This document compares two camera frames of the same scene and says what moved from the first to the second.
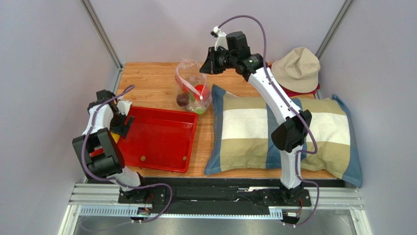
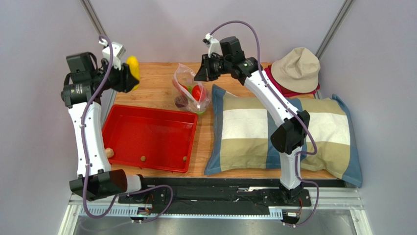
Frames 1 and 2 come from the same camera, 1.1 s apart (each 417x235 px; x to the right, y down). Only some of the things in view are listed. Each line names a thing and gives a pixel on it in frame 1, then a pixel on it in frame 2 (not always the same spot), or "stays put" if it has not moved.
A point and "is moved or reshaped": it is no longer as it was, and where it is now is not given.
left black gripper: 122,129 -> 127,82
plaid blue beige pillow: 241,128 stays put
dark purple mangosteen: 182,100 stays put
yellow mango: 115,136 -> 134,65
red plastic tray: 161,139 stays put
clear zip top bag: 193,92 is moved or reshaped
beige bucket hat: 297,71 stays put
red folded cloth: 290,93 stays put
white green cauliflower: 200,110 stays put
